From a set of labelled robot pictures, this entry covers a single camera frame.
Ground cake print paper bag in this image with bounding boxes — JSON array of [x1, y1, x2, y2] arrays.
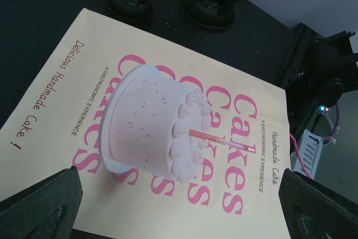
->
[[1, 9, 290, 238]]

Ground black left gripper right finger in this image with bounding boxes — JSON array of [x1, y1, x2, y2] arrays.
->
[[279, 170, 357, 238]]

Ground single black cup lid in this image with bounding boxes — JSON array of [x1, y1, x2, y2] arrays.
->
[[106, 0, 153, 27]]

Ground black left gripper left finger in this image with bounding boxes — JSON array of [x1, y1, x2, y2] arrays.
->
[[1, 166, 83, 238]]

